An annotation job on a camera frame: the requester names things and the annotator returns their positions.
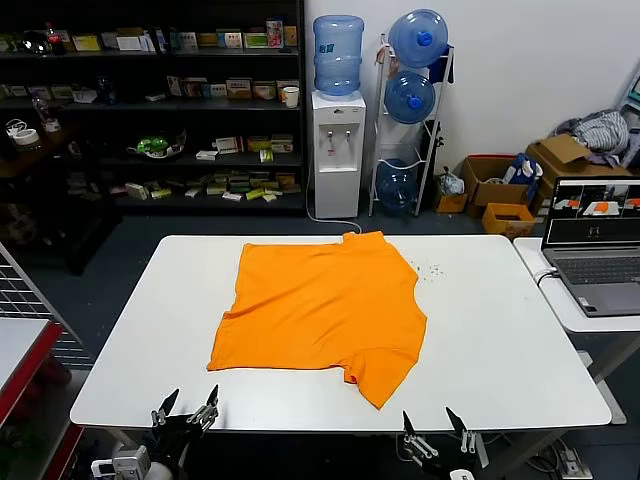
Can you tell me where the grey teal frame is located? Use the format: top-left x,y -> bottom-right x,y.
620,64 -> 640,124

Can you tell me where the grey plastic bag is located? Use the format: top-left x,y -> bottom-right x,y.
437,167 -> 466,196

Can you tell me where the red white cart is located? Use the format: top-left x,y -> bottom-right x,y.
0,317 -> 86,480

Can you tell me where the white wire grid panel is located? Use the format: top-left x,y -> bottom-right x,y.
0,242 -> 94,371

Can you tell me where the dark glass bowl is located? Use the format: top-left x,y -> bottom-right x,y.
19,29 -> 49,55

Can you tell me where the yellow cardboard box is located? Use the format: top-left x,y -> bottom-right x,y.
481,202 -> 537,240

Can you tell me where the small white side table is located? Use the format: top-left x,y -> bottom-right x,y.
513,236 -> 640,386

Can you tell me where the grey clothes pile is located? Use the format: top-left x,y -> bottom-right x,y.
554,108 -> 632,166

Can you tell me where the open brown cardboard box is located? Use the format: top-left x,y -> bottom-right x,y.
459,153 -> 531,219

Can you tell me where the dark brown table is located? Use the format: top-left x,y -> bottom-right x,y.
0,119 -> 124,276

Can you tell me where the clear plastic bottle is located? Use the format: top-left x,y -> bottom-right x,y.
32,94 -> 61,132

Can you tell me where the bowl of green packs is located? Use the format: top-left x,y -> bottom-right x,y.
127,128 -> 188,161

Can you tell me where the white jug rack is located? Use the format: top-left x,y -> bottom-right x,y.
368,32 -> 456,217

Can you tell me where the black shelf unit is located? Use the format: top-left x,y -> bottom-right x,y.
0,0 -> 307,217

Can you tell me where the small orange box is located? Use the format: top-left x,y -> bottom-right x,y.
433,189 -> 470,215

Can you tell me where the white water dispenser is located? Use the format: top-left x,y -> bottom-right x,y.
310,90 -> 367,220

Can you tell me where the white power strip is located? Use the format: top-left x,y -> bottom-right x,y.
554,439 -> 594,480

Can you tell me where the blue water jug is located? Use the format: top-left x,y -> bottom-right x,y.
312,14 -> 365,100
388,8 -> 450,69
383,69 -> 437,125
375,158 -> 420,217

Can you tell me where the orange t-shirt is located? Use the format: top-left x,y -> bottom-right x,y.
206,230 -> 429,412

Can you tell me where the blue white bag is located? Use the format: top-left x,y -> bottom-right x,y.
502,152 -> 544,191

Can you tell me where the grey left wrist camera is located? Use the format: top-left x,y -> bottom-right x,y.
91,444 -> 151,480

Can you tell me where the blue hanging cloth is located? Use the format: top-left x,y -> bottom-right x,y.
427,43 -> 456,85

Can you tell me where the cola bottle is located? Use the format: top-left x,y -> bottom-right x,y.
43,21 -> 69,55

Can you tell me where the white power cable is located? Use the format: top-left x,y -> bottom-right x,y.
305,164 -> 361,235

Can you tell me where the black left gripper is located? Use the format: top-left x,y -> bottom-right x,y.
142,383 -> 220,474

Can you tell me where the grey laptop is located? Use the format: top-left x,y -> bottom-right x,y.
542,177 -> 640,318

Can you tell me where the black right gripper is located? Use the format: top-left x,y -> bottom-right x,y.
403,406 -> 479,480

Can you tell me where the large white table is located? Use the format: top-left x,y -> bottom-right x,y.
69,233 -> 627,471

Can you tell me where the large brown cardboard box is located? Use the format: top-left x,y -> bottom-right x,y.
525,132 -> 640,216

